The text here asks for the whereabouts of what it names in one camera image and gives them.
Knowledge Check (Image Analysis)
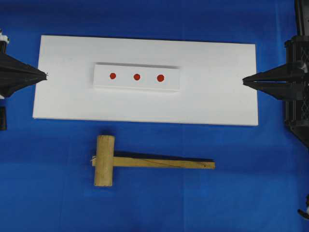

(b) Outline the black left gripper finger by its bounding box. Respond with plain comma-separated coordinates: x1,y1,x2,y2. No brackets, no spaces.
0,53,47,79
0,77,47,98

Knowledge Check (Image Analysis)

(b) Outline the large white foam board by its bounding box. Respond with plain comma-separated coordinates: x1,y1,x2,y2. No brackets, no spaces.
33,35,258,126

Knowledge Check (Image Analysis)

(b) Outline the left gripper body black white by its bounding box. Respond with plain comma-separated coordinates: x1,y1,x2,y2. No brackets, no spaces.
0,30,10,54

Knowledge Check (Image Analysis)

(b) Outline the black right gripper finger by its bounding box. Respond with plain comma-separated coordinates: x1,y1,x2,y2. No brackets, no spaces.
243,63,309,82
243,82,309,101

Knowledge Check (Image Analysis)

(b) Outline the red dot mark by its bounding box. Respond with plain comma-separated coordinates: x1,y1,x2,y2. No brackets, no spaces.
110,72,116,80
133,73,140,81
157,74,165,82

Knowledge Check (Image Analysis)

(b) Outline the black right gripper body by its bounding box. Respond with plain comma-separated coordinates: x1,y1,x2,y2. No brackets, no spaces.
284,35,309,128

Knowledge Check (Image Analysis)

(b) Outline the wooden mallet hammer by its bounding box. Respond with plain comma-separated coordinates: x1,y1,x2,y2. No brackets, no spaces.
91,135,216,187

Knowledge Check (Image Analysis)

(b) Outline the red dot mark left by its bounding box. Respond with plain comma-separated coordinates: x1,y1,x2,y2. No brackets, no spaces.
110,72,116,80

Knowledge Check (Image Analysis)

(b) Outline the red dot mark right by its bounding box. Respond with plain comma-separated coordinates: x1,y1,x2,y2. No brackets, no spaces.
157,74,165,82

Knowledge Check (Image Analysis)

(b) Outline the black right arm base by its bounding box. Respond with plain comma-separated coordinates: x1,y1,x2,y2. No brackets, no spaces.
295,0,309,36

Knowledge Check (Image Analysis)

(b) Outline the small white raised block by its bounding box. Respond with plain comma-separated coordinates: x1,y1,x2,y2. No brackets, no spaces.
93,64,180,92

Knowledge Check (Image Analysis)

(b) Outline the red dot mark middle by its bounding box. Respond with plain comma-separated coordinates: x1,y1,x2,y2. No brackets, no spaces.
133,73,140,81

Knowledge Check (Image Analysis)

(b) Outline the black clip bottom right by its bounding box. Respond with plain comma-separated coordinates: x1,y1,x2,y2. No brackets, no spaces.
297,195,309,220

